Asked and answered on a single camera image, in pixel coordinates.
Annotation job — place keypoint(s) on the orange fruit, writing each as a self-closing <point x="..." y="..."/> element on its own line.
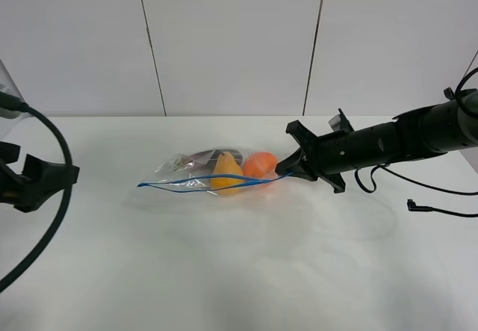
<point x="260" y="166"/>

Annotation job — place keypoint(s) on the clear zip bag blue seal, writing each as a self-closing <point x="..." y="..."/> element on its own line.
<point x="179" y="179"/>

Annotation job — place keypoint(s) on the yellow pear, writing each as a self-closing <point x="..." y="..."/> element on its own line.
<point x="226" y="173"/>

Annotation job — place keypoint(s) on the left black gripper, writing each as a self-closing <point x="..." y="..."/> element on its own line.
<point x="38" y="181"/>

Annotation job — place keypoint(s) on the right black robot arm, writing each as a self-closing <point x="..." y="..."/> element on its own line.
<point x="423" y="133"/>

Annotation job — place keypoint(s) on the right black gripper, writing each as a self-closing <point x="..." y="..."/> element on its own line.
<point x="322" y="157"/>

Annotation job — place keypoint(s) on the purple eggplant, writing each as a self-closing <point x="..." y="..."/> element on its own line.
<point x="209" y="157"/>

